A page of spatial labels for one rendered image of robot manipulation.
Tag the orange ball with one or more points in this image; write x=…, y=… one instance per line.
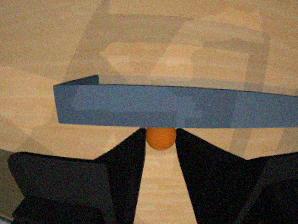
x=160, y=138

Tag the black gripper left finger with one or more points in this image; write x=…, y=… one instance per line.
x=109, y=182

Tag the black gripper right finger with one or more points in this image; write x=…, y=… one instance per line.
x=222, y=187

